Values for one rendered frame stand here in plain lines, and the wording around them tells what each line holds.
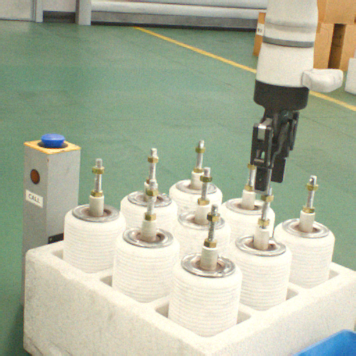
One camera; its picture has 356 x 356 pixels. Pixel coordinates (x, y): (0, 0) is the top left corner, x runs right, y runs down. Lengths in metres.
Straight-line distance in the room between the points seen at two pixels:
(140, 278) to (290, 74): 0.35
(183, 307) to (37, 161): 0.42
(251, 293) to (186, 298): 0.13
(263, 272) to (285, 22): 0.35
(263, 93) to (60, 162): 0.42
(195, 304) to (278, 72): 0.33
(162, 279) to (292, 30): 0.39
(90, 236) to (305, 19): 0.45
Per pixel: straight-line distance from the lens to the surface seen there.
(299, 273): 1.14
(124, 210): 1.20
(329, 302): 1.15
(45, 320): 1.18
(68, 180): 1.26
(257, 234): 1.06
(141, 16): 6.23
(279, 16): 0.96
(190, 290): 0.96
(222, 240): 1.11
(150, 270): 1.03
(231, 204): 1.22
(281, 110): 0.98
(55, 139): 1.25
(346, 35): 4.79
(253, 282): 1.04
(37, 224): 1.29
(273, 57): 0.97
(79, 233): 1.10
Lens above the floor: 0.66
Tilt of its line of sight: 18 degrees down
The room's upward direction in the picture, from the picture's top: 5 degrees clockwise
